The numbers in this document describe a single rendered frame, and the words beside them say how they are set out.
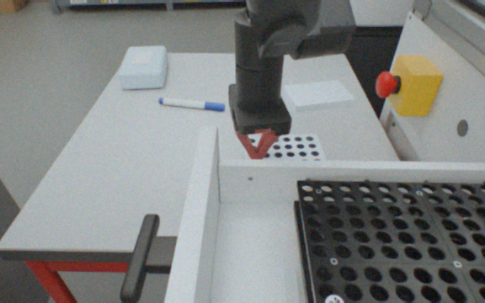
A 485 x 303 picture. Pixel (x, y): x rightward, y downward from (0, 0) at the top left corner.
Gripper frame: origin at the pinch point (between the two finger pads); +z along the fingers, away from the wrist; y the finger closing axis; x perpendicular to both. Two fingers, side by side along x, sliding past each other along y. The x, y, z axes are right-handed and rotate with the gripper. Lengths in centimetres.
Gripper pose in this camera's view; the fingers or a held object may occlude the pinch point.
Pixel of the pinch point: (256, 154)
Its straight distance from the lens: 48.5
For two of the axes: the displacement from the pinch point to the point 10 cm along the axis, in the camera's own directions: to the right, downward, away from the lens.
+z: 0.1, 7.5, 6.6
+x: -9.9, 1.1, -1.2
